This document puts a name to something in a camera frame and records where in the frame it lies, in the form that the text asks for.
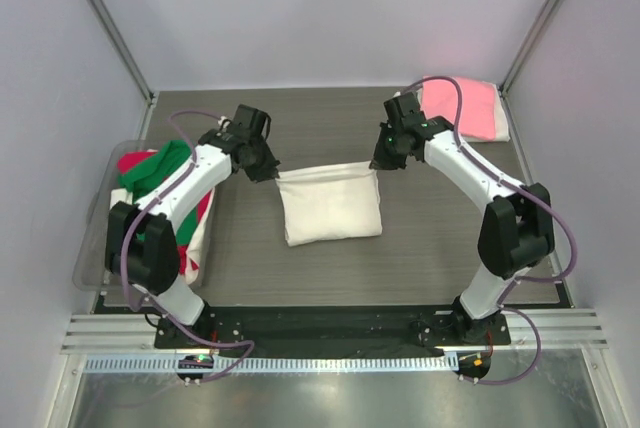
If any red green white shirt pile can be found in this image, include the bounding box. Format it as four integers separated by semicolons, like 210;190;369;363
110;140;214;285

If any white and green raglan shirt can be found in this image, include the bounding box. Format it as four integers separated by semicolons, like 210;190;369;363
276;162;383;247

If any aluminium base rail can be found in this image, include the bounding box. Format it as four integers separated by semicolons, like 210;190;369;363
59;312;166;354

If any right aluminium frame post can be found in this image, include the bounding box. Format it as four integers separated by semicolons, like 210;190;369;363
499;0;564;95

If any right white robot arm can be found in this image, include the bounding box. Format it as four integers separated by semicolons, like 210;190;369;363
370;93;555;344

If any folded pink shirt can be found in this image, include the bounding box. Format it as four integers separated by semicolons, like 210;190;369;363
420;77;500;142

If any clear plastic bin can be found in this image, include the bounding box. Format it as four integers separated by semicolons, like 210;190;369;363
73;140;215;305

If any white slotted cable duct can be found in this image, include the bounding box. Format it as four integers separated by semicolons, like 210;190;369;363
84;353;459;374

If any aluminium frame post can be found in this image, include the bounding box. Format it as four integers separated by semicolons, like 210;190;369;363
60;0;157;105
499;0;564;95

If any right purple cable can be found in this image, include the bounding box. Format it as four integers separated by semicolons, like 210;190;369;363
399;76;581;387

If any purple cable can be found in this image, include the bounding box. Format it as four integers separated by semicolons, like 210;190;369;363
399;76;581;387
119;108;257;384

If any folded white shirt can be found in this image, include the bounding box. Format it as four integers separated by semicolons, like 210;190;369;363
460;79;510;142

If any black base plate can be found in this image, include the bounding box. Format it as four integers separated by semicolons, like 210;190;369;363
152;305;534;359

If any left aluminium frame post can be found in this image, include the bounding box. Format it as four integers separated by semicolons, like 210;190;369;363
60;0;157;105

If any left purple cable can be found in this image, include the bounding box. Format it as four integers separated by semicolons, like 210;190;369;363
119;108;257;384

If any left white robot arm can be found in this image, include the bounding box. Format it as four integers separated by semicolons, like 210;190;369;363
104;104;279;347

